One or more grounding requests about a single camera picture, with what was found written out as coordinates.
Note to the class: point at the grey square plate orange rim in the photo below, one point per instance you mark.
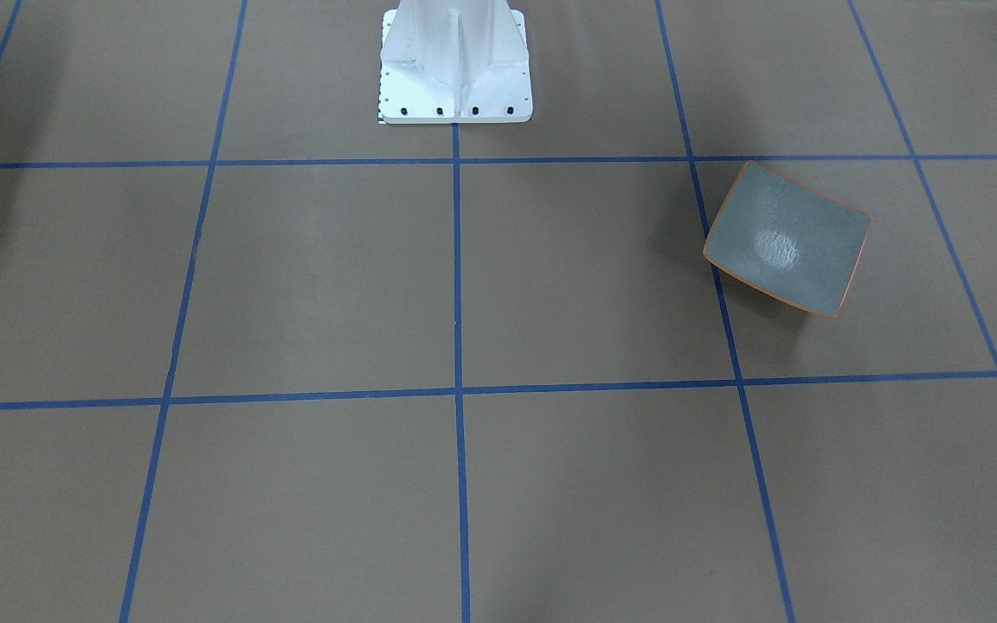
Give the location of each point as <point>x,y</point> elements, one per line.
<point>788,241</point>

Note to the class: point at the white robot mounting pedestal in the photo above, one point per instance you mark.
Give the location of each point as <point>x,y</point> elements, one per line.
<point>454,62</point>

